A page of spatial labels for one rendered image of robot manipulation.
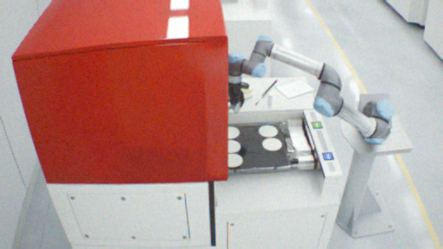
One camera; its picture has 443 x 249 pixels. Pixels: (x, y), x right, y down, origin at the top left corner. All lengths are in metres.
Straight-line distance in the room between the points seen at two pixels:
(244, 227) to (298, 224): 0.27
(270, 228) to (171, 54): 1.17
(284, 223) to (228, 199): 0.31
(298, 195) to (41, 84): 1.36
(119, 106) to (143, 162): 0.25
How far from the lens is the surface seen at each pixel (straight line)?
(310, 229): 2.35
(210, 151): 1.62
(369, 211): 3.34
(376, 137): 2.46
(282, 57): 2.25
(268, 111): 2.54
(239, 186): 2.28
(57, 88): 1.52
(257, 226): 2.24
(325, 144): 2.35
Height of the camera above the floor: 2.41
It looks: 37 degrees down
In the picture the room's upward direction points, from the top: 1 degrees counter-clockwise
